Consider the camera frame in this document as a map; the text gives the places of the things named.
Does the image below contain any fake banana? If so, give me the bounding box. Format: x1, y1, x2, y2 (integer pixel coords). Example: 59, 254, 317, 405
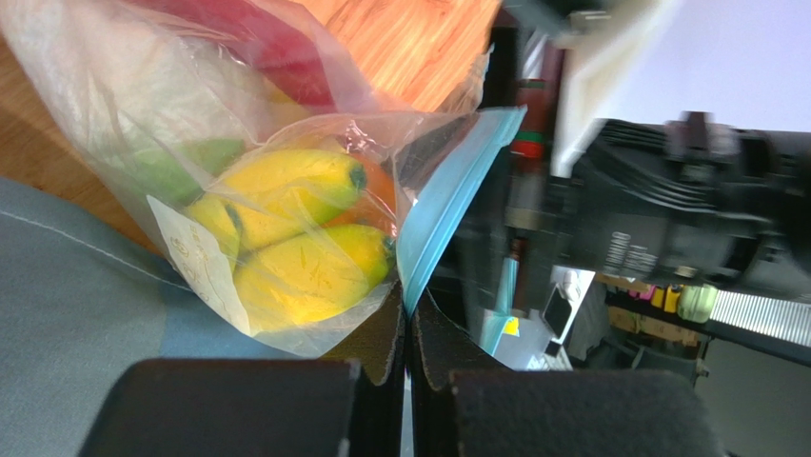
187, 149, 395, 333

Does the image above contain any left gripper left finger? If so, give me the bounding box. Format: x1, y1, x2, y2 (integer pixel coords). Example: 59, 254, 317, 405
80, 286, 406, 456

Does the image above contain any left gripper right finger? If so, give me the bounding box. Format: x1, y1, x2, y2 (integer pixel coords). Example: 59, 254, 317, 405
410, 294, 722, 456

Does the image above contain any fake orange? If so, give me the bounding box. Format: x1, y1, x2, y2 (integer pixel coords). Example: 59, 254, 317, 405
324, 153, 398, 237

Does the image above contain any fake white cauliflower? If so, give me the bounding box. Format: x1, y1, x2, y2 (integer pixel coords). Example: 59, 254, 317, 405
12, 6, 287, 204

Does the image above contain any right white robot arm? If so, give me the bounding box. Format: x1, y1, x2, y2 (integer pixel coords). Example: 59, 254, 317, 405
506, 1, 810, 306

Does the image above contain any fake red chili pepper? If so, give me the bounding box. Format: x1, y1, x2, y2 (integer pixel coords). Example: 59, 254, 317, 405
135, 0, 337, 113

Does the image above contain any clear zip top bag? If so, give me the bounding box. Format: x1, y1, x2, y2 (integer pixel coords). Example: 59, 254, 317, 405
0, 0, 528, 359

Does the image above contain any plaid pillow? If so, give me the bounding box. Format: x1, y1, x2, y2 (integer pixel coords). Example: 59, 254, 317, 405
1, 179, 283, 456

